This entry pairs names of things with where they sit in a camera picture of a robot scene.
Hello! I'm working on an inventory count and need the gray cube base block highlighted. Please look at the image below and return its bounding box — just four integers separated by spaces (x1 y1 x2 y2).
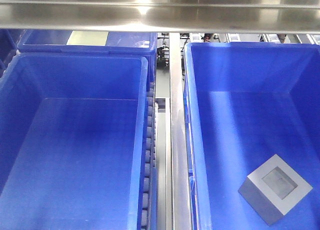
238 154 313 226

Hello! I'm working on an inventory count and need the blue bin rear left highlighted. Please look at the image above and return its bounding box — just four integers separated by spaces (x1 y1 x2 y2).
17 30 158 82

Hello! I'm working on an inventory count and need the large blue bin right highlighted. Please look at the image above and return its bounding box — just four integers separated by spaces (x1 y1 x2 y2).
184 42 320 229

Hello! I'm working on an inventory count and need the large blue bin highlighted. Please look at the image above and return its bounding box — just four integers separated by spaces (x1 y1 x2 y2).
184 42 320 229
0 53 148 229

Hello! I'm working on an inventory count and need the large blue bin left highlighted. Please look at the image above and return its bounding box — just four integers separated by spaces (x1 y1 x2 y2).
0 53 148 229

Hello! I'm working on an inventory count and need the steel shelf beam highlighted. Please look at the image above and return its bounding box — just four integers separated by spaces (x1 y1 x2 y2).
0 0 320 33

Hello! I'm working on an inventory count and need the steel vertical divider post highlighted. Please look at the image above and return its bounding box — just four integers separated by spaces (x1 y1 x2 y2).
169 33 193 229

